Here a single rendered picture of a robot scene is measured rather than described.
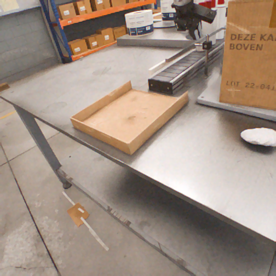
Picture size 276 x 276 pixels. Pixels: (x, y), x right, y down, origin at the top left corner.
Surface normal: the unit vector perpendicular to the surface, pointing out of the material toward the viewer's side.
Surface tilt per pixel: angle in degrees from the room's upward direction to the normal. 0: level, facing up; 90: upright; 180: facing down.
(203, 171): 0
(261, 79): 90
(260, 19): 90
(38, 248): 0
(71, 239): 0
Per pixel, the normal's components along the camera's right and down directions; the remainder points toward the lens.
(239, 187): -0.15, -0.77
